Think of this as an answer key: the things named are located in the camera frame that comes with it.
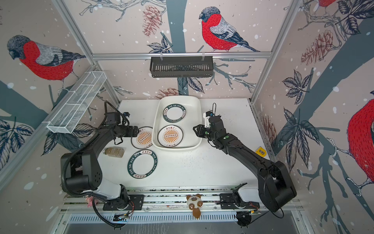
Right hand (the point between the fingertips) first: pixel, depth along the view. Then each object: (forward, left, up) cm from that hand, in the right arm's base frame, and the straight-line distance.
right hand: (195, 126), depth 83 cm
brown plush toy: (-36, -1, -15) cm, 39 cm away
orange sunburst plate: (+3, +17, -16) cm, 24 cm away
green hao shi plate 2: (-17, +32, -17) cm, 40 cm away
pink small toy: (-38, +53, -14) cm, 66 cm away
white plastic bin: (+29, +3, -13) cm, 32 cm away
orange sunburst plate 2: (0, +35, -17) cm, 39 cm away
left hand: (+3, +40, -7) cm, 41 cm away
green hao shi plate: (+23, +17, -16) cm, 33 cm away
